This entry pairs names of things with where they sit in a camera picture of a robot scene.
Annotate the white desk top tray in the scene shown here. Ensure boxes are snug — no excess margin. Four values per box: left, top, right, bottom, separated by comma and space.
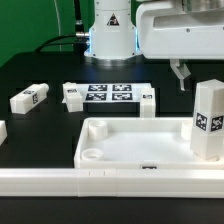
74, 117, 224, 170

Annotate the white marker sheet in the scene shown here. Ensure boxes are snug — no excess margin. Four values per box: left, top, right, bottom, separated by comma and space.
64, 83, 155, 103

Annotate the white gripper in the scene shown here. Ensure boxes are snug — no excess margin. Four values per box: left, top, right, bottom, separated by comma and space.
136, 0, 224, 91

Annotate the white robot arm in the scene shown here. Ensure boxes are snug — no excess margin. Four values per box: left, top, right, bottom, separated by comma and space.
85, 0, 224, 81

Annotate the white front fence bar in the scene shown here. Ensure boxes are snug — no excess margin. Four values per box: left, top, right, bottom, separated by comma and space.
0, 169, 224, 198

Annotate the white left fence block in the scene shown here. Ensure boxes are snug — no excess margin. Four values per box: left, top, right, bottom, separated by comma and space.
0, 120, 7, 146

